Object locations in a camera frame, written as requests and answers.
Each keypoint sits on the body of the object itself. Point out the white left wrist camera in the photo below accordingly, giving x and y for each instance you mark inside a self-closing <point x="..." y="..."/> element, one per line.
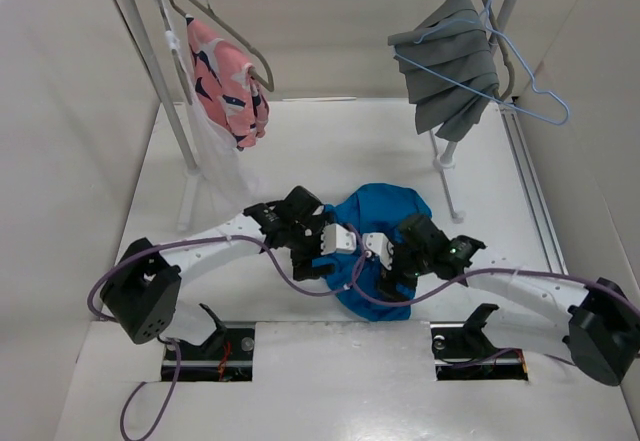
<point x="336" y="239"/>

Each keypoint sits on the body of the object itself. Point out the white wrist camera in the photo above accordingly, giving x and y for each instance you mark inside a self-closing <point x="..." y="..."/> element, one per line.
<point x="336" y="239"/>
<point x="381" y="246"/>

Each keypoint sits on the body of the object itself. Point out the pink patterned garment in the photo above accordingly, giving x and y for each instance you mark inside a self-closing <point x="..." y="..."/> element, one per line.
<point x="232" y="98"/>

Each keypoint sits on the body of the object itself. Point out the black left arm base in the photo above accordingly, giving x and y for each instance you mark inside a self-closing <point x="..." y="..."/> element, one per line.
<point x="225" y="356"/>

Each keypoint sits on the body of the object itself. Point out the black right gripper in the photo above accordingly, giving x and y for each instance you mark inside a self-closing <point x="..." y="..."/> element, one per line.
<point x="386" y="286"/>

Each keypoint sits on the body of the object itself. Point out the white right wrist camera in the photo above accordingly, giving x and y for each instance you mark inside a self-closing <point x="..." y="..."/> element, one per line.
<point x="381" y="246"/>

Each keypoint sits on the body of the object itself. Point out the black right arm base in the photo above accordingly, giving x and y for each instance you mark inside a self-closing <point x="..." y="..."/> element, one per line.
<point x="462" y="352"/>

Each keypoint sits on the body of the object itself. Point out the grey hanger under grey garment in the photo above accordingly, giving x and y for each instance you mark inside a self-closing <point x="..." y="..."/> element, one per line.
<point x="508" y="65"/>

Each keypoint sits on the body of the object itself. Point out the blue t shirt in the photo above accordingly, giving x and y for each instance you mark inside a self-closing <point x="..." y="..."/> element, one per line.
<point x="374" y="207"/>

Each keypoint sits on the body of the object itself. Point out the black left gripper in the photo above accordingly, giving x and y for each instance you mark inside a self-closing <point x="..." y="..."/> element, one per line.
<point x="302" y="267"/>

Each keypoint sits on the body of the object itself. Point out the white hanging garment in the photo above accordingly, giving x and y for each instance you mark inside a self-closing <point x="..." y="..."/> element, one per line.
<point x="231" y="185"/>

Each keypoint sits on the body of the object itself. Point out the grey hanging garment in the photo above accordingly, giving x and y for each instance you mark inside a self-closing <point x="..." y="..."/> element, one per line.
<point x="449" y="71"/>

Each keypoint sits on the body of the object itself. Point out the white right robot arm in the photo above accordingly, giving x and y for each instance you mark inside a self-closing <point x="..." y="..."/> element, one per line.
<point x="589" y="324"/>

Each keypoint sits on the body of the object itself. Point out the aluminium rail right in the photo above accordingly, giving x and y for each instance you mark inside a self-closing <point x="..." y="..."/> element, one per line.
<point x="533" y="193"/>

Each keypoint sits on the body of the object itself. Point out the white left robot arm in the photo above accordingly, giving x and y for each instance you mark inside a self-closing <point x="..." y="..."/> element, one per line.
<point x="142" y="291"/>

